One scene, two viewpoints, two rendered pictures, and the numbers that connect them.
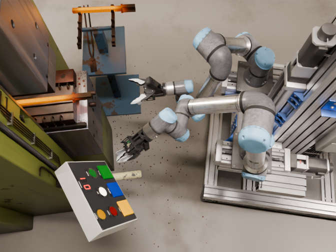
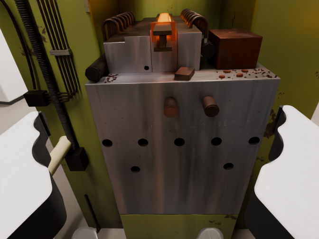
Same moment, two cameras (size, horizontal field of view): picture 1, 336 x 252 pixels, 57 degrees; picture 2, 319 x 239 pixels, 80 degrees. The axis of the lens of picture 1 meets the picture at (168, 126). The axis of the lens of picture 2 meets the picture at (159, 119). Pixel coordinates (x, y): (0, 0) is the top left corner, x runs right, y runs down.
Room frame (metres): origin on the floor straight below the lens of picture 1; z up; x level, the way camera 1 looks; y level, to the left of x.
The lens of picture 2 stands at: (0.85, 0.11, 1.05)
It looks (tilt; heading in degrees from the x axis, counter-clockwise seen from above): 32 degrees down; 101
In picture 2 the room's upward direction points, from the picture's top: 3 degrees counter-clockwise
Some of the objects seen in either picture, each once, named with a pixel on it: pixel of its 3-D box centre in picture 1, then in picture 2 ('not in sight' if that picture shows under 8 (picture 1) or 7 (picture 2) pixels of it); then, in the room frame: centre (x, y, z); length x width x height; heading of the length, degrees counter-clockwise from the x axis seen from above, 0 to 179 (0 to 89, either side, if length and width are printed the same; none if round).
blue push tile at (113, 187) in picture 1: (114, 190); not in sight; (0.29, 0.25, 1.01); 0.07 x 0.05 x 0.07; 32
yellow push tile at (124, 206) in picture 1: (124, 208); not in sight; (0.20, 0.20, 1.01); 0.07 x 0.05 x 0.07; 32
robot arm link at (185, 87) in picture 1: (182, 87); not in sight; (0.87, -0.08, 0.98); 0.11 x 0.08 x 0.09; 97
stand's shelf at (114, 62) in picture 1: (104, 50); not in sight; (1.34, 0.46, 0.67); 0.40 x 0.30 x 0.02; 5
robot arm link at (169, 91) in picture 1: (168, 88); not in sight; (0.86, 0.00, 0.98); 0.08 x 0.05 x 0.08; 7
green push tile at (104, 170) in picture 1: (104, 172); not in sight; (0.37, 0.31, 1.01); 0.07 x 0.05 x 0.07; 32
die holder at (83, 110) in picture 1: (51, 119); (174, 109); (0.79, 0.74, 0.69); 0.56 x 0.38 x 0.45; 97
